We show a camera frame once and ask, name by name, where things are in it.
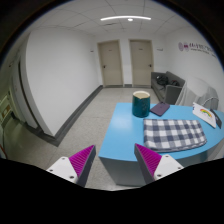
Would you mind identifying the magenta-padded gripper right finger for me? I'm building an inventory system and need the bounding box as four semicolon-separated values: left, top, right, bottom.
133;142;185;185

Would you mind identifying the black bag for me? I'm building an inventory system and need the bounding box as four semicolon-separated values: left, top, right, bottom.
156;75;170;88

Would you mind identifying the wall sign with logos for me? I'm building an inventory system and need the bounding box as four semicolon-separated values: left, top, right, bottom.
177;40;216;58

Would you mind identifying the dark teal mug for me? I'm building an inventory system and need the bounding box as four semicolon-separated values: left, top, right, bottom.
131;90;152;119

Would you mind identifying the purple smartphone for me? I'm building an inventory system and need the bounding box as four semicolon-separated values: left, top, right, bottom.
149;101;171;117

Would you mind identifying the white rainbow-printed pad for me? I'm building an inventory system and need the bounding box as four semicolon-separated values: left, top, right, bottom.
192;102;218;129

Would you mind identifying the grey sofa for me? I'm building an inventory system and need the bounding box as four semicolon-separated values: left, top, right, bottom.
150;70;187;105

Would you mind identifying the beige door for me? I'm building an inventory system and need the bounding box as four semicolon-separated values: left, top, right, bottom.
128;38;155;88
96;39;125;89

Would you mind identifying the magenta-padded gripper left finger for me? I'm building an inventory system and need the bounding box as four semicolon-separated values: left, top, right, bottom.
45;144;97;188

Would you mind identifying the grey white checkered towel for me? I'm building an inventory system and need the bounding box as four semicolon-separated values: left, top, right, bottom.
142;118;208;154

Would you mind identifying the white cloth-covered chair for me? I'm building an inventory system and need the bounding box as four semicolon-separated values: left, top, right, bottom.
175;76;220;111

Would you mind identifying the long ceiling light strip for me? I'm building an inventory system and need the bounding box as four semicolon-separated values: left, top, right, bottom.
99;14;152;22

